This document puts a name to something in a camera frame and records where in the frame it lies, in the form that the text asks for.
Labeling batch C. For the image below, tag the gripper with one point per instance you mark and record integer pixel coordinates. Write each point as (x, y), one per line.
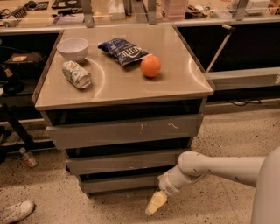
(166, 183)

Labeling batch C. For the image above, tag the grey bottom drawer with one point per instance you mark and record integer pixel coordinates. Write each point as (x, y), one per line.
(119, 181)

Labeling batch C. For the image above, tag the grey drawer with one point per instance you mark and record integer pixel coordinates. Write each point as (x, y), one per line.
(123, 162)
(119, 181)
(125, 131)

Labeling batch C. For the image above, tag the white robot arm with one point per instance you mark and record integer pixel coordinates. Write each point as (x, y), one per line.
(263, 173)

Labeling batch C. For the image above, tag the grey middle drawer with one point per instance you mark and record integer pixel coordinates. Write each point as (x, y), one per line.
(123, 162)

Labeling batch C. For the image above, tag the grey top drawer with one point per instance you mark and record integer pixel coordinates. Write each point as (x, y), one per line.
(125, 131)

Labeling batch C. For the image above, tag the grey drawer cabinet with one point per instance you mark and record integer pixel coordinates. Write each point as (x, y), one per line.
(121, 92)

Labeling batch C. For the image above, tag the orange fruit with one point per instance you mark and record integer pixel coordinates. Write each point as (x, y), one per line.
(150, 66)

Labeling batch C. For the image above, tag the plastic bottle on floor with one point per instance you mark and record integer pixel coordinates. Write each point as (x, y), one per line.
(28, 157)

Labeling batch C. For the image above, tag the crushed green white can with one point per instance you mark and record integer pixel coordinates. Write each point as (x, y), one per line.
(76, 74)

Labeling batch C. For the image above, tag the white sneaker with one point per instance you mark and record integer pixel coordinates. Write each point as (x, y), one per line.
(17, 212)

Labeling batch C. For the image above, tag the blue chip bag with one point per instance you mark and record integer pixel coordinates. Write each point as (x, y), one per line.
(123, 51)

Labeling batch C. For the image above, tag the black equipment stand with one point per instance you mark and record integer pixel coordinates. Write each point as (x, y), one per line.
(11, 116)

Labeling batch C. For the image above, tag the white bowl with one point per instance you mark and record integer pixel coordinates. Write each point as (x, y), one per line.
(75, 49)

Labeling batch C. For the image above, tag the pink stacked bins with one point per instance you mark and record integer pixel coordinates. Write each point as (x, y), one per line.
(173, 10)

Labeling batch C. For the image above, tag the black bag on shelf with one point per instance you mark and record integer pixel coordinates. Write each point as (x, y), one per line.
(25, 62)

